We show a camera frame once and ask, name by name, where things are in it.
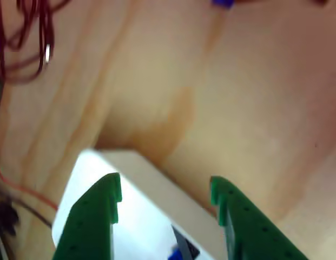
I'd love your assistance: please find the thin black power cable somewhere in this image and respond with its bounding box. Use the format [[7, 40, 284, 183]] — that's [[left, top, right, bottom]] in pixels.
[[0, 186, 54, 228]]

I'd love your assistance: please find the red power cable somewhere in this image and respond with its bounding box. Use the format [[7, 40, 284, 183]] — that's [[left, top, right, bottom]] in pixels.
[[0, 164, 60, 211]]

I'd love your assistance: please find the black looping cable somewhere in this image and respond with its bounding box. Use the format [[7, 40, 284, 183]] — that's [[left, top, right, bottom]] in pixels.
[[0, 0, 73, 82]]

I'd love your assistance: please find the blue long lego brick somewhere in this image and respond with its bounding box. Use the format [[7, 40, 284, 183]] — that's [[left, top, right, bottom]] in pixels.
[[210, 0, 236, 11]]

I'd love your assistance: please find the blue square lego brick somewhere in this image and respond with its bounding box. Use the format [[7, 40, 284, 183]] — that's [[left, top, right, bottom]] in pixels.
[[169, 249, 186, 260]]

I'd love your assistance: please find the white plastic bin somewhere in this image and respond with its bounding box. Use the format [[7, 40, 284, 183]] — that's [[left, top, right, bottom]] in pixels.
[[50, 148, 228, 260]]

